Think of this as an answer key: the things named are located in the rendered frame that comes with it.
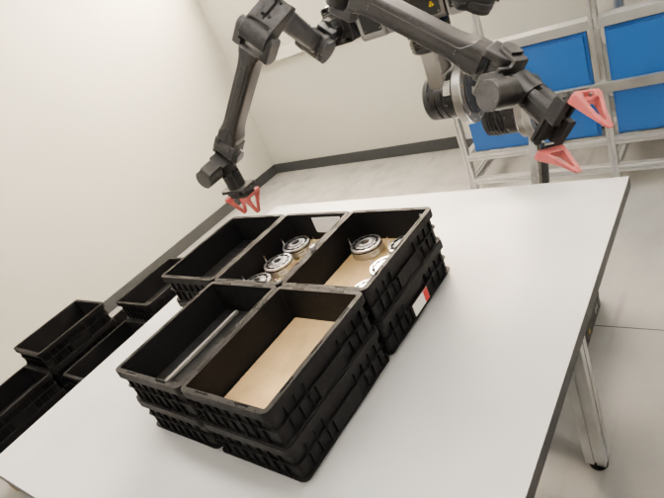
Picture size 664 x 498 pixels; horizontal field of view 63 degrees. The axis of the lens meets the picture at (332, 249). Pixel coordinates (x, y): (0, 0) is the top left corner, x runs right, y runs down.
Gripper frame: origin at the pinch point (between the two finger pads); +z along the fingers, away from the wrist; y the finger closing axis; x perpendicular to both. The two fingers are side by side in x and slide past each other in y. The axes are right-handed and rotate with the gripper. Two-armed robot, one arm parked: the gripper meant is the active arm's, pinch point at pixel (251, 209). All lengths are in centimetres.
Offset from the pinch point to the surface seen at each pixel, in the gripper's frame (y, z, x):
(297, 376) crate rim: 52, 12, -49
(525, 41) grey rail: 24, 24, 191
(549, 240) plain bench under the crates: 76, 39, 35
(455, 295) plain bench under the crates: 57, 37, 6
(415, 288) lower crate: 50, 29, 0
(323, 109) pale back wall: -193, 63, 269
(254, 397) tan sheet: 33, 21, -51
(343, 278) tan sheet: 28.9, 23.4, -3.9
